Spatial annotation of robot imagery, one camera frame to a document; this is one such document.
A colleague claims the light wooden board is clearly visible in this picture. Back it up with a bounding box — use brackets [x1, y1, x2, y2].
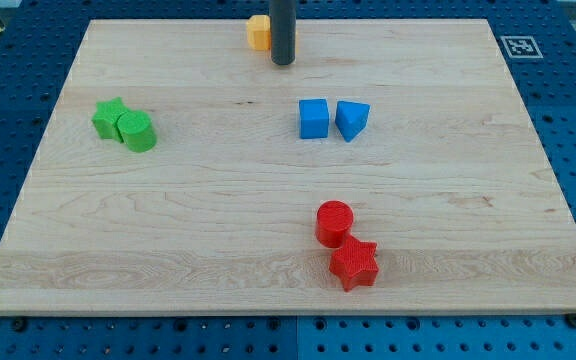
[0, 19, 576, 316]

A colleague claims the blue triangle block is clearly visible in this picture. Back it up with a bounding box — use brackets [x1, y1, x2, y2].
[335, 101, 370, 142]

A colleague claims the green star block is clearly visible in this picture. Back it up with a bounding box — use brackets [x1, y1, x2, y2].
[92, 97, 130, 143]

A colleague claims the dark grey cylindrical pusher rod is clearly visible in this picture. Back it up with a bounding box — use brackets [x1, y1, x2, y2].
[269, 0, 296, 66]

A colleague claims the red cylinder block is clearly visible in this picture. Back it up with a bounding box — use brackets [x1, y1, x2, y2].
[315, 200, 354, 248]

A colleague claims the blue cube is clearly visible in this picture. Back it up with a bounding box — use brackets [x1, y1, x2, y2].
[299, 99, 330, 139]

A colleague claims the white fiducial marker tag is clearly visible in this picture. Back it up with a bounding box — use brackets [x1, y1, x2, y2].
[501, 35, 543, 59]

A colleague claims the yellow block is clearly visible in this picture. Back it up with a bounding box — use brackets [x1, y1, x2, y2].
[245, 15, 271, 51]

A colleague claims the red star block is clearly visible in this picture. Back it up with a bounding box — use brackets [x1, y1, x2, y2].
[329, 235, 379, 292]

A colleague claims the green cylinder block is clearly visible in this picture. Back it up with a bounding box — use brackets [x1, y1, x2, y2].
[117, 110, 157, 153]

